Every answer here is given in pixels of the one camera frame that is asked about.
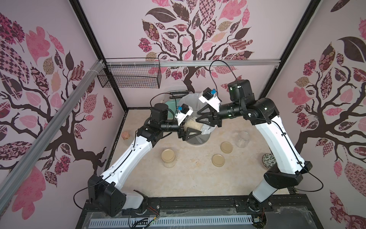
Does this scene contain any glass jar tan lid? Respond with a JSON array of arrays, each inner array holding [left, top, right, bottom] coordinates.
[[235, 131, 250, 148], [184, 116, 204, 133], [161, 149, 176, 169]]

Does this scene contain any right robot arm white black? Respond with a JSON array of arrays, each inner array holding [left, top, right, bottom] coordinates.
[[196, 80, 312, 212]]

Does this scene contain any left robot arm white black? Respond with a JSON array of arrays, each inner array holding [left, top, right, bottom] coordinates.
[[86, 103, 201, 217]]

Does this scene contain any white trash bag liner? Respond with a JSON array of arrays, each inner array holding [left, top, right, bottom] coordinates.
[[178, 93, 215, 135]]

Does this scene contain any mint green toaster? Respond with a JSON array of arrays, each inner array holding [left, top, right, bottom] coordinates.
[[163, 90, 189, 114]]

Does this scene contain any small jar pink lid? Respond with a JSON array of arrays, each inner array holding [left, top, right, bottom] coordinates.
[[121, 131, 131, 140]]

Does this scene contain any patterned ball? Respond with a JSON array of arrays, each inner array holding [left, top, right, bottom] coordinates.
[[262, 153, 276, 169]]

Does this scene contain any black wire basket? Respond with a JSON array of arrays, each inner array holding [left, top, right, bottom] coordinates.
[[98, 57, 162, 89]]

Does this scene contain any white slotted cable duct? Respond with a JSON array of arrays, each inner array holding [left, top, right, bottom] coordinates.
[[86, 215, 254, 229]]

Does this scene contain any aluminium rail back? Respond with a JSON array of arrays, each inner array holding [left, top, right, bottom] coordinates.
[[107, 59, 281, 67]]

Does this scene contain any aluminium rail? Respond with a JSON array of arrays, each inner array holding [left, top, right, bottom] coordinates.
[[1, 60, 105, 212], [107, 59, 281, 67]]

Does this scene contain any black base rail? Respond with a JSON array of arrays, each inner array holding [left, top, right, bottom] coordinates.
[[76, 194, 323, 229]]

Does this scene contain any aluminium rail left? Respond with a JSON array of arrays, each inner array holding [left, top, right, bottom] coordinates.
[[1, 60, 105, 212]]

